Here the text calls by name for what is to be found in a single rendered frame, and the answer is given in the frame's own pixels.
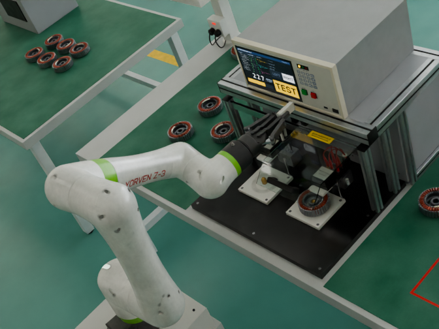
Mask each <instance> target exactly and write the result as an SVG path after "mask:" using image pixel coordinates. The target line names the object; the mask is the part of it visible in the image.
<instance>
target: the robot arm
mask: <svg viewBox="0 0 439 329"><path fill-rule="evenodd" d="M294 110H295V105H294V102H292V101H289V102H288V103H287V104H286V105H285V106H284V107H283V108H281V109H279V110H278V111H277V112H276V113H275V112H272V115H271V114H266V115H265V116H263V117H262V118H260V119H258V120H257V121H255V122H254V123H252V124H251V125H248V126H246V127H244V132H245V134H243V135H242V136H241V137H240V138H239V139H237V140H232V141H231V142H230V143H228V144H227V145H226V146H225V147H224V148H223V149H222V150H221V151H220V152H219V153H218V154H217V155H215V156H214V157H213V158H211V159H209V158H208V157H205V156H204V155H203V154H201V153H200V152H198V151H197V150H196V149H195V148H194V147H193V146H191V145H190V144H188V143H185V142H176V143H173V144H171V145H169V146H165V147H164V148H160V149H157V150H154V151H149V152H146V153H141V154H137V155H130V156H125V157H110V158H103V159H92V160H87V161H79V162H75V163H69V164H63V165H60V166H58V167H56V168H54V169H53V170H52V171H51V172H50V173H49V175H48V176H47V178H46V181H45V184H44V191H45V194H46V197H47V199H48V201H49V202H50V203H51V204H52V205H53V206H54V207H56V208H58V209H60V210H63V211H66V212H69V213H73V214H76V215H78V216H80V217H82V218H83V219H85V220H87V221H88V222H90V223H91V224H92V225H93V226H94V227H95V228H96V229H97V230H98V231H99V233H100V234H101V236H102V237H103V238H104V239H105V241H106V242H107V244H108V245H109V247H110V248H111V250H112V251H113V253H114V254H115V256H116V258H115V259H113V260H111V261H109V262H107V263H106V264H105V265H104V266H103V267H102V268H101V270H100V272H99V275H98V277H97V284H98V286H99V288H100V290H101V292H102V293H103V295H104V297H105V298H106V300H107V302H108V303H109V304H110V306H111V308H112V309H113V310H114V312H115V314H116V315H115V316H114V317H113V318H112V319H110V320H109V321H108V322H107V323H106V327H107V329H159V328H166V327H169V326H172V325H173V324H175V323H176V322H178V321H179V320H180V318H181V317H182V315H183V313H184V309H185V298H184V295H183V293H182V291H181V290H180V289H179V288H178V286H177V285H176V283H175V282H174V281H173V280H172V278H171V277H170V275H169V274H168V272H167V271H166V269H165V267H164V265H163V264H162V262H161V261H160V259H159V257H158V255H157V253H156V252H155V249H154V247H153V245H152V243H151V241H150V238H149V236H148V233H147V231H146V228H145V226H144V223H143V220H142V217H141V214H140V211H139V208H138V204H137V200H136V197H135V195H134V194H133V192H132V190H131V189H133V188H135V187H139V186H141V185H145V184H147V183H151V182H155V181H159V180H165V179H170V178H178V179H180V180H182V181H183V182H185V183H186V184H187V185H189V186H190V187H191V188H192V189H193V190H194V191H195V192H196V193H198V194H199V195H200V196H202V197H203V198H207V199H214V198H218V197H220V196H221V195H223V194H224V193H225V192H226V190H227V189H228V187H229V186H230V184H231V183H232V182H233V181H234V180H235V179H236V178H237V177H238V176H239V175H240V174H241V173H242V172H243V171H244V170H245V169H247V167H249V166H250V165H251V164H252V163H253V158H254V157H255V156H256V155H257V154H258V153H259V152H260V149H261V148H262V147H264V146H266V145H267V144H271V145H272V146H274V145H275V144H276V140H277V139H278V137H279V136H280V134H281V133H282V131H283V130H284V129H285V127H286V123H285V120H286V119H287V118H288V117H289V116H290V113H292V112H293V111H294Z"/></svg>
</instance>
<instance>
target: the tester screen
mask: <svg viewBox="0 0 439 329"><path fill-rule="evenodd" d="M237 50H238V54H239V56H240V60H241V62H242V65H243V67H244V71H245V73H246V76H247V79H248V78H251V79H254V80H257V81H260V82H263V83H266V84H269V85H272V86H273V88H274V89H271V88H269V87H265V86H262V85H259V84H256V83H253V82H250V81H249V80H248V82H249V83H251V84H254V85H257V86H259V87H263V88H265V89H269V90H271V91H275V92H277V93H280V92H278V91H276V88H275V85H274V82H273V80H277V81H279V82H283V83H285V84H289V85H291V86H295V87H297V86H296V83H291V82H287V81H285V80H281V79H278V78H275V77H272V75H271V72H270V70H273V71H276V72H280V73H283V74H287V75H290V76H292V77H293V79H294V76H293V73H292V70H291V66H290V63H288V62H286V61H282V60H279V59H274V58H272V57H268V56H265V55H261V54H257V53H255V52H251V51H247V50H243V49H241V48H237ZM252 73H255V74H258V75H261V76H264V77H265V81H266V82H264V81H262V80H258V79H255V78H253V75H252ZM294 81H295V79H294ZM281 94H283V95H286V94H284V93H281ZM287 96H289V97H292V96H290V95H287ZM293 98H295V99H298V98H296V97H293ZM298 100H300V99H298Z"/></svg>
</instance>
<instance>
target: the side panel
mask: <svg viewBox="0 0 439 329"><path fill-rule="evenodd" d="M398 120H399V125H400V131H401V135H402V142H403V146H404V152H405V157H406V164H407V167H408V174H409V179H410V180H409V182H407V181H406V183H410V185H414V184H415V182H416V181H417V180H418V179H419V178H420V177H421V176H422V175H423V174H424V173H425V171H426V170H427V169H428V168H429V167H430V166H431V164H432V163H433V162H435V160H436V159H437V158H438V157H439V75H438V76H437V77H436V78H435V79H434V80H433V81H432V82H431V83H430V84H429V85H428V86H427V87H426V88H425V89H424V90H423V91H422V92H421V93H420V94H419V95H418V97H417V98H416V99H415V100H414V101H413V102H412V103H411V104H410V105H409V106H408V107H407V108H406V109H405V110H404V111H403V112H402V113H401V115H400V116H399V117H398Z"/></svg>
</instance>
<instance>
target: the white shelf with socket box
mask: <svg viewBox="0 0 439 329"><path fill-rule="evenodd" d="M171 1H176V2H179V3H184V4H187V5H192V6H195V7H200V8H202V7H203V6H204V5H205V4H207V3H208V2H209V1H210V2H211V4H212V7H213V9H214V13H215V14H213V15H211V16H210V17H209V18H207V20H208V24H209V26H210V29H209V30H208V33H209V41H210V43H211V40H210V36H211V35H212V36H213V35H215V42H214V43H213V44H212V43H211V45H212V46H213V45H214V44H215V43H216V44H217V45H218V46H219V44H218V43H217V40H218V39H219V38H220V37H223V43H224V45H223V46H222V47H221V46H219V47H220V48H223V47H224V46H225V45H226V44H227V45H231V44H232V42H231V39H232V38H234V37H237V36H238V35H239V34H240V32H239V31H238V27H237V25H236V22H235V18H234V16H233V13H232V10H231V7H230V4H229V1H228V0H171ZM216 37H218V38H217V39H216Z"/></svg>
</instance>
